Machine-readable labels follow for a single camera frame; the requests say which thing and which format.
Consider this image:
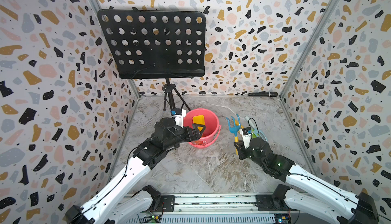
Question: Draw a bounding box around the pink plastic bucket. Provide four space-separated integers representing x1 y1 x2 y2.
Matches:
183 109 221 149

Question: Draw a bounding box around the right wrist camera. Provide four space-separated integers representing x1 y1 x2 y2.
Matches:
240 126 253 149

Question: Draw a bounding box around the light blue toy rake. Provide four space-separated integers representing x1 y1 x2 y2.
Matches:
244 116 267 142

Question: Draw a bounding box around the black microphone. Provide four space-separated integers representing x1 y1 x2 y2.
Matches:
248 91 278 97

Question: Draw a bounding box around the right circuit board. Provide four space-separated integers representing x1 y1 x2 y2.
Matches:
275 214 291 224

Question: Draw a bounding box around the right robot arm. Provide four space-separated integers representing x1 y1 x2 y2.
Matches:
234 138 379 224

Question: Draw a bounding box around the yellow toy shovel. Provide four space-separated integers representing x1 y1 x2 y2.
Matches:
192 115 206 125

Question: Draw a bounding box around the black perforated music stand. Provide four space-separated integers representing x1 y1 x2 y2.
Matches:
97 9 206 116

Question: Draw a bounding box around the green trowel yellow handle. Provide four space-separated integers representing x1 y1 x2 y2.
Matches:
252 130 259 139

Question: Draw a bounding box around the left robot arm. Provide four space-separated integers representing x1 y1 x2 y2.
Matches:
65 118 206 224

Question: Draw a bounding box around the circuit board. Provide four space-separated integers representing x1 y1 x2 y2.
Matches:
138 214 163 224
275 214 291 224

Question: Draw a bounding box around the teal rake yellow handle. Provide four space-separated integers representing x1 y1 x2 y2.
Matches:
226 114 241 155

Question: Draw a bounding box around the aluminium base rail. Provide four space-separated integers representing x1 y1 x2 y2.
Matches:
119 193 307 224

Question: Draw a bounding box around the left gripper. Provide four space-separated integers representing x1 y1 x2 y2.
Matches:
163 124 206 152

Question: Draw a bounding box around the left circuit board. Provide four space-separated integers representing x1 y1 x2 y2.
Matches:
138 214 163 224

